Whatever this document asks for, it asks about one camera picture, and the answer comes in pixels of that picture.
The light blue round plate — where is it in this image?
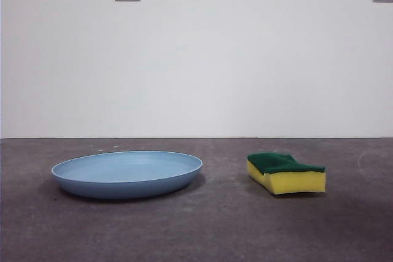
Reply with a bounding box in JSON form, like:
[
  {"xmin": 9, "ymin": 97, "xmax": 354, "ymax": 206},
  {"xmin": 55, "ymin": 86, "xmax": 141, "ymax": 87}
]
[{"xmin": 51, "ymin": 150, "xmax": 204, "ymax": 199}]

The yellow sponge green scouring pad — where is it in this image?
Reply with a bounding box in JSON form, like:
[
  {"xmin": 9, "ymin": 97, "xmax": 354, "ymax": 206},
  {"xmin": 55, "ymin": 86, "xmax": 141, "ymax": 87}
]
[{"xmin": 247, "ymin": 152, "xmax": 327, "ymax": 196}]

